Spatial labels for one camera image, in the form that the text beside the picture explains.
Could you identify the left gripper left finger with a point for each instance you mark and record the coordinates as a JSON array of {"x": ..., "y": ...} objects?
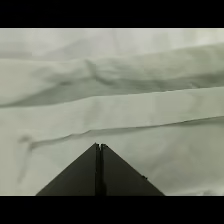
[{"x": 78, "y": 176}]

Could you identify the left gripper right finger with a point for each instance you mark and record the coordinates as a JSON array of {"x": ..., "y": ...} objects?
[{"x": 126, "y": 176}]

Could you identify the pale green shirt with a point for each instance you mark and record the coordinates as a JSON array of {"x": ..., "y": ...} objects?
[{"x": 110, "y": 83}]

